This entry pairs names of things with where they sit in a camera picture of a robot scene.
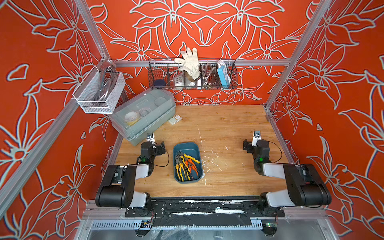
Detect yellow black combination pliers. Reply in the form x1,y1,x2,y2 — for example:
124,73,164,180
183,153,200,164

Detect white wire mesh basket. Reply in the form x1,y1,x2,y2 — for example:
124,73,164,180
73,67,126,115

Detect orange long nose pliers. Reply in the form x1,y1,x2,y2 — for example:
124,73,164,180
182,157,194,180

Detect yellow black small pliers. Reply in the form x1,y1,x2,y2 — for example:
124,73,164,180
175,155,184,182

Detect black wire wall basket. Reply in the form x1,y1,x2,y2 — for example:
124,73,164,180
148,58,239,90

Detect orange black small pliers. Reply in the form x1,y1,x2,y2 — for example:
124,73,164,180
188,159,199,177

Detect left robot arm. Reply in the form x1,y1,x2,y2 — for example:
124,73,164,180
95,142,167,209

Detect translucent lidded storage container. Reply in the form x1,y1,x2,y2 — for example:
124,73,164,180
110,89,176,146

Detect white work glove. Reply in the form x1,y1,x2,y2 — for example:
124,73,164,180
174,48,201,81

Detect blue white box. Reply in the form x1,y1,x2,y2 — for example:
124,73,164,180
217,60,231,89

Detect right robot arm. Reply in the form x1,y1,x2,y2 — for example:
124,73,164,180
243,139,332,208

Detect teal plastic storage box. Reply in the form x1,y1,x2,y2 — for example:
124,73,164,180
173,142,204,184

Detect coiled clear cable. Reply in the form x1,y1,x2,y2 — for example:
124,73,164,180
201,64,217,88

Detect white power strip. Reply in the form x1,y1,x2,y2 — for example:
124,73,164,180
173,74,185,88

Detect dark blue round object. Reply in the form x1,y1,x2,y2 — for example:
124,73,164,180
153,79,166,89

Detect yellow pliers in box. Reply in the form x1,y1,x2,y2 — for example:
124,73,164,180
180,156,191,182

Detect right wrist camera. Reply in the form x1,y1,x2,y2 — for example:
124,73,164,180
252,131,262,147

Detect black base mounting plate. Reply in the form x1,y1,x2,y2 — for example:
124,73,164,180
125,196,285,218

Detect small white labelled box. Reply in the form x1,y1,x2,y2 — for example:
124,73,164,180
168,115,182,126

